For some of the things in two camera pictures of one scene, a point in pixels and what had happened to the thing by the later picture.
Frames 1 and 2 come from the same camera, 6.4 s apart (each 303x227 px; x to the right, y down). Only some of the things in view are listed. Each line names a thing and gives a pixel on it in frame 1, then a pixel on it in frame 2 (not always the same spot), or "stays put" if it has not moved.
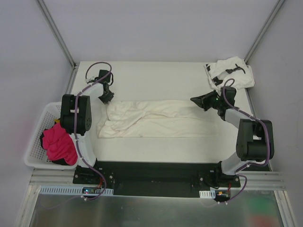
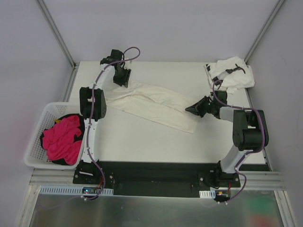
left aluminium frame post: (42, 5) stays put
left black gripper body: (106, 96) → (122, 75)
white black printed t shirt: (235, 68) stays put
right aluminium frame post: (263, 33) stays put
